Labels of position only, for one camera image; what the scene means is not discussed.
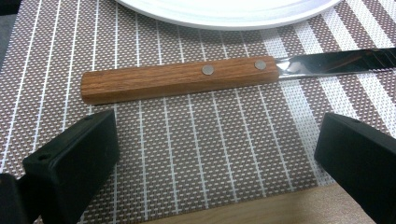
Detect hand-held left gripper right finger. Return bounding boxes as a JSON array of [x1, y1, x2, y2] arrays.
[[313, 112, 396, 224]]

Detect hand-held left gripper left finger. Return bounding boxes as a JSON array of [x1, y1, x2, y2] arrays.
[[21, 108, 120, 224]]

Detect wooden handled table knife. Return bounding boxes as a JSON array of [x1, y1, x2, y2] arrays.
[[79, 47, 396, 105]]

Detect brown striped woven placemat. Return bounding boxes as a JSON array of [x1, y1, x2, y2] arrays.
[[0, 0, 396, 224]]

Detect white plate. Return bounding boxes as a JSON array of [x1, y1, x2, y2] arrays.
[[115, 0, 344, 31]]

